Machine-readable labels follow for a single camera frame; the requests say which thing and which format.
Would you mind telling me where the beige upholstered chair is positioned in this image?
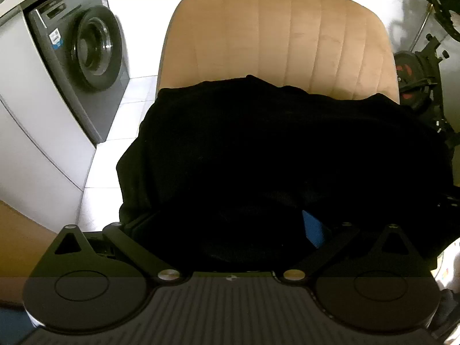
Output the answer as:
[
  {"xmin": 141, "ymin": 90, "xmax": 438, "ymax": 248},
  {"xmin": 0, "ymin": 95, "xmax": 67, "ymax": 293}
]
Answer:
[{"xmin": 156, "ymin": 0, "xmax": 401, "ymax": 103}]

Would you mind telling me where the grey washing machine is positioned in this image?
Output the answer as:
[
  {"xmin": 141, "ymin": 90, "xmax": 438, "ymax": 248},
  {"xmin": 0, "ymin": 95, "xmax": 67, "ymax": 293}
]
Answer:
[{"xmin": 27, "ymin": 0, "xmax": 131, "ymax": 144}]

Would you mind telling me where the black machine with red parts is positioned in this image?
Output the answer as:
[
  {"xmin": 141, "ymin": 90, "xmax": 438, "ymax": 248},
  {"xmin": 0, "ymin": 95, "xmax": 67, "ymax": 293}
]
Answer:
[{"xmin": 393, "ymin": 34, "xmax": 454, "ymax": 133}]

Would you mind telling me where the black shirt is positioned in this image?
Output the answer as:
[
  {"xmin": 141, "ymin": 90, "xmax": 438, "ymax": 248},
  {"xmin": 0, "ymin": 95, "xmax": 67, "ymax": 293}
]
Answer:
[{"xmin": 116, "ymin": 75, "xmax": 455, "ymax": 270}]

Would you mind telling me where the grey cabinet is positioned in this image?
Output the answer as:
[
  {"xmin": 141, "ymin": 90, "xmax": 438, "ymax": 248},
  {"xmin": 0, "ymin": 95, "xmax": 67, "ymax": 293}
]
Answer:
[{"xmin": 0, "ymin": 0, "xmax": 97, "ymax": 231}]

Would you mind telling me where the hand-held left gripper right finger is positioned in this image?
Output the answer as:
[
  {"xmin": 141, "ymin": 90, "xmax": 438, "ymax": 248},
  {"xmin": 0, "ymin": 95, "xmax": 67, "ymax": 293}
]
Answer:
[{"xmin": 283, "ymin": 209, "xmax": 411, "ymax": 285}]

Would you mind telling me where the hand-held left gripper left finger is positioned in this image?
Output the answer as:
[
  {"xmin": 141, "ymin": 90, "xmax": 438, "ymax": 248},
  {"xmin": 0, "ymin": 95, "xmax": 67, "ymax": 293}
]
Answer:
[{"xmin": 53, "ymin": 222, "xmax": 181, "ymax": 285}]

